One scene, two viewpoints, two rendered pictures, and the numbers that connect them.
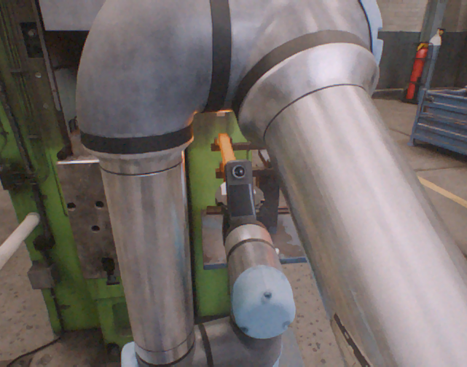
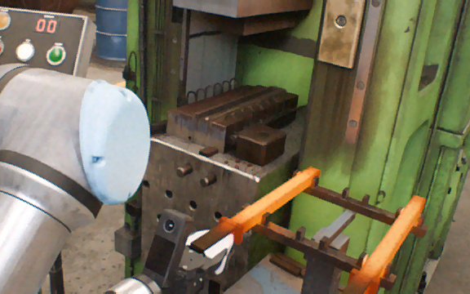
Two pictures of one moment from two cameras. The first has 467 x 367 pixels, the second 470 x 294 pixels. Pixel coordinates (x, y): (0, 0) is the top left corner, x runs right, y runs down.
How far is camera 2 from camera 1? 0.51 m
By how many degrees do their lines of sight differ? 36
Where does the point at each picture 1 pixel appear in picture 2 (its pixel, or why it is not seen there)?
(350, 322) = not seen: outside the picture
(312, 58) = not seen: outside the picture
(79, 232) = (147, 215)
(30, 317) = (117, 278)
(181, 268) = not seen: hidden behind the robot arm
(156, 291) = not seen: outside the picture
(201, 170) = (308, 202)
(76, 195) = (152, 175)
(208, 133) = (327, 159)
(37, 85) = (171, 50)
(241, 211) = (155, 266)
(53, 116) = (176, 83)
